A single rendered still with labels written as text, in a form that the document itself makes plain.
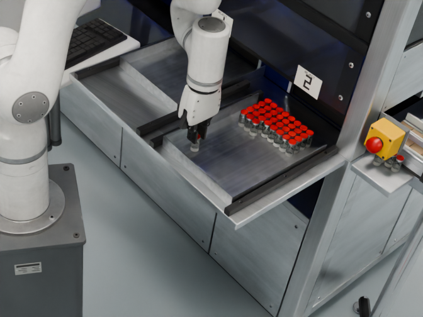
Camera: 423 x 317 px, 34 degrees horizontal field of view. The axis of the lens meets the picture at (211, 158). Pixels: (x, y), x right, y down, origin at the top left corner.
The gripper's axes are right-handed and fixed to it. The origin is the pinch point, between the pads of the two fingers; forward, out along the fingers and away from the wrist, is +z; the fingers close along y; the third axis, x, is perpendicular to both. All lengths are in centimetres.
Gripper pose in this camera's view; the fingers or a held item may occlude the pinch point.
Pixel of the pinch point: (197, 132)
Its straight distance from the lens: 171.7
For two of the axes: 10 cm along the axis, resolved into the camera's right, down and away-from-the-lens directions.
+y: -7.4, 3.9, -5.5
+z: -1.2, 7.3, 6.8
